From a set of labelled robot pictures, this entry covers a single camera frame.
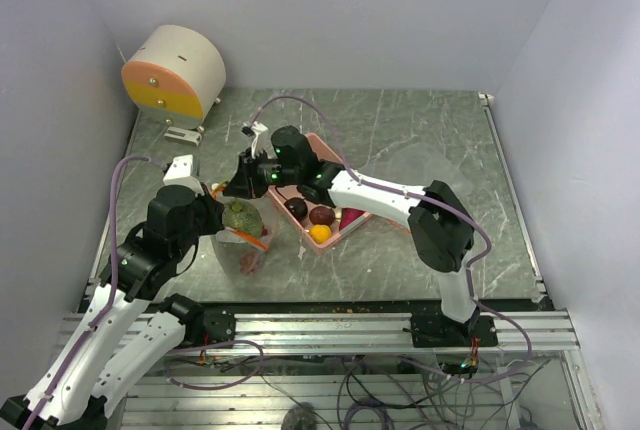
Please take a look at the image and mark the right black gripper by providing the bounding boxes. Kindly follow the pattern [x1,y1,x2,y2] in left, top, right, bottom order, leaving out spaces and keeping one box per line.
[224,146,301,199]

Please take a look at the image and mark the green netted melon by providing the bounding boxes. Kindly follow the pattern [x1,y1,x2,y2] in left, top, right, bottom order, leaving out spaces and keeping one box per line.
[222,199,263,238]

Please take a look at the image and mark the pink plastic basket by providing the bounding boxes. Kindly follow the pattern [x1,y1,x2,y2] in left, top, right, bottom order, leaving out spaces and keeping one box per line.
[267,126,371,254]

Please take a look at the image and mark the clear bag orange zipper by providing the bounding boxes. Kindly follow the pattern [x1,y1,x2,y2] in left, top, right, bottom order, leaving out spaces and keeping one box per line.
[211,183,280,277]

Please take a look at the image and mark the red grape bunch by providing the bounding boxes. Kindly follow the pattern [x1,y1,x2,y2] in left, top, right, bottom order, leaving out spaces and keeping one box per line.
[239,251,266,276]

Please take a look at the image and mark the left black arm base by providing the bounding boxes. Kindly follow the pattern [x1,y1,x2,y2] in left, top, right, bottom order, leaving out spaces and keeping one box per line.
[158,294,236,349]

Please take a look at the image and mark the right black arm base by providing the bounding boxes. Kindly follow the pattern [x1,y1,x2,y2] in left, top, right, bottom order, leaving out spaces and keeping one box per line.
[403,311,498,348]

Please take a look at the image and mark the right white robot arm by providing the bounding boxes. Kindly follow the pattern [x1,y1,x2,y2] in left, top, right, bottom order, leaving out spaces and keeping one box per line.
[223,124,479,346]

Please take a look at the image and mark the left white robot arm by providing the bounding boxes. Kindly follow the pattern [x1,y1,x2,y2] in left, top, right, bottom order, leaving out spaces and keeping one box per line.
[1,185,224,429]

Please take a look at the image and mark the small dark red plum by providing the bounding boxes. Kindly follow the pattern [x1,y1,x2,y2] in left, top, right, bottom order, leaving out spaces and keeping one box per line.
[308,206,335,226]

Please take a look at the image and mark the orange fruit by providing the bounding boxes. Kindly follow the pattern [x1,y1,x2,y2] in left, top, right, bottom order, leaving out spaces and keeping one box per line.
[308,224,332,245]

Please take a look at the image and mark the magenta dragon fruit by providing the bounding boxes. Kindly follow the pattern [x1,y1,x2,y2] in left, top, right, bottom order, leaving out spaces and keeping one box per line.
[339,208,367,233]

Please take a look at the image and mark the cream cylindrical drawer box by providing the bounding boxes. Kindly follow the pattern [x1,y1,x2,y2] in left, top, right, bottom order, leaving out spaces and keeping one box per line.
[121,24,227,130]

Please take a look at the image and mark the white corner clip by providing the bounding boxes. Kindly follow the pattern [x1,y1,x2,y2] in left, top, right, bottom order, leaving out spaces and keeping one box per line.
[478,92,494,106]

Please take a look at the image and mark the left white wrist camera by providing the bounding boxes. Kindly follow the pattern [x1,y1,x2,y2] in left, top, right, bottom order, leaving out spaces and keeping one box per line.
[163,154,205,195]

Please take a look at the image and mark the small white metal bracket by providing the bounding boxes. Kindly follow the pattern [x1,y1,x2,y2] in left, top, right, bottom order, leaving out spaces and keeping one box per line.
[164,126,202,147]

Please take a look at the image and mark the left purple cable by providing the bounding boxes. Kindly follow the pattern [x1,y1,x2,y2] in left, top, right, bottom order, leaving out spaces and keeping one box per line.
[19,154,169,430]

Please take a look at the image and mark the purple cable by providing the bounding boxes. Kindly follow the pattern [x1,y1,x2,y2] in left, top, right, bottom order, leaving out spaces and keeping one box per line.
[19,154,169,430]
[247,94,534,384]

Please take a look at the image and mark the aluminium mounting rail frame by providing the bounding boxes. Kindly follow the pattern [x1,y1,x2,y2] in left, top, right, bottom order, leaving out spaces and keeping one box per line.
[62,299,601,430]

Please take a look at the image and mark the tangled black floor cables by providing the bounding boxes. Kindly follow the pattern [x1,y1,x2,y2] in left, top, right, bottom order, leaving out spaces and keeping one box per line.
[164,339,551,430]

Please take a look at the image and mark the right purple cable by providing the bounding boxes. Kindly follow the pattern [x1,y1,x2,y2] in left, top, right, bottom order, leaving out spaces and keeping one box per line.
[247,94,534,384]

